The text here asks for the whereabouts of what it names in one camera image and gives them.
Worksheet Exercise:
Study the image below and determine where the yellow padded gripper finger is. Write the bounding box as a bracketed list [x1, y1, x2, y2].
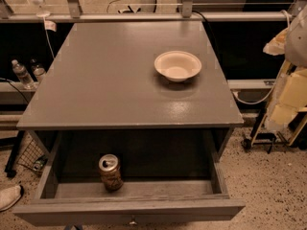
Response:
[263, 29, 288, 56]
[265, 60, 307, 131]

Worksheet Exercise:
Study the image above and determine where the orange soda can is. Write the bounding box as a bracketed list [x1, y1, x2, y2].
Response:
[99, 154, 124, 191]

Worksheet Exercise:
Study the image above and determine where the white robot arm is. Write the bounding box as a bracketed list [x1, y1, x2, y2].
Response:
[263, 7, 307, 131]

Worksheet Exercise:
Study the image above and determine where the open grey top drawer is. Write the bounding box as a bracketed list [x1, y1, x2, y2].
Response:
[13, 130, 245, 226]

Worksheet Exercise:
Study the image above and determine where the grey cabinet counter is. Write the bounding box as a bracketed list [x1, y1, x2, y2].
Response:
[16, 20, 245, 161]

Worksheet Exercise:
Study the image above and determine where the white paper bowl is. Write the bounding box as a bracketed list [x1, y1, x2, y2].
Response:
[154, 51, 202, 82]

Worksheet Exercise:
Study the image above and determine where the clear water bottle right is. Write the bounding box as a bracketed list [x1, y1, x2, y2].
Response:
[30, 58, 46, 82]

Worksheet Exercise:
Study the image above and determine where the clear water bottle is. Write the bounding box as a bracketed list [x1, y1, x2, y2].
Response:
[30, 58, 46, 82]
[12, 59, 35, 90]

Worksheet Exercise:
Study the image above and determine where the clear water bottle left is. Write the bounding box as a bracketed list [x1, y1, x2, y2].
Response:
[12, 59, 35, 90]

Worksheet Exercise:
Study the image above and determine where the white shoe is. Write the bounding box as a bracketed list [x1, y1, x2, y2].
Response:
[0, 185, 24, 212]

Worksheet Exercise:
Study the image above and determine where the yellow wheeled cart frame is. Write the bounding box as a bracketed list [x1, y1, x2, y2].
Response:
[242, 107, 307, 153]

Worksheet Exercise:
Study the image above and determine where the white cable with tag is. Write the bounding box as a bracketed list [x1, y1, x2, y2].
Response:
[18, 0, 58, 59]

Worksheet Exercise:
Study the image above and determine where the can in wire basket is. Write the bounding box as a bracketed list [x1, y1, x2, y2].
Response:
[32, 155, 48, 173]

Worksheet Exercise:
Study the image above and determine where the black wire basket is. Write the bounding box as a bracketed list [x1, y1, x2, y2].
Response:
[17, 140, 47, 175]

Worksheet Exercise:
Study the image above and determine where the black cable left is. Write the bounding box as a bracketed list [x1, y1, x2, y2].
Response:
[0, 77, 31, 105]

